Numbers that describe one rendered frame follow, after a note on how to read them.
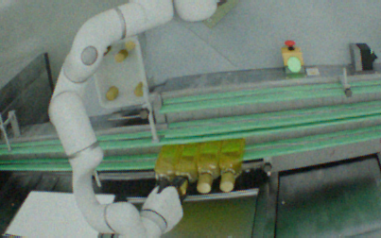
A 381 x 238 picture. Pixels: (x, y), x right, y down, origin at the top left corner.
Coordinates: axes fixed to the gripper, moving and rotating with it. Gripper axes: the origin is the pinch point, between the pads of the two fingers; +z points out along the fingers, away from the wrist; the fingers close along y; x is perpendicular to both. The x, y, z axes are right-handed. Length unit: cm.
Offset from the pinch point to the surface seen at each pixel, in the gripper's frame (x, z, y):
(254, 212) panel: -15.9, 9.6, -14.0
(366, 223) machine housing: -55, 6, -18
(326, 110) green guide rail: -35, 36, 5
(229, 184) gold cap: -11.6, 4.6, -0.7
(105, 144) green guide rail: 31.6, 15.3, 3.4
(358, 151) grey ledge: -47, 43, -14
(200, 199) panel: 2.9, 14.8, -13.7
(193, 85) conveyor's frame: 6.9, 31.8, 14.5
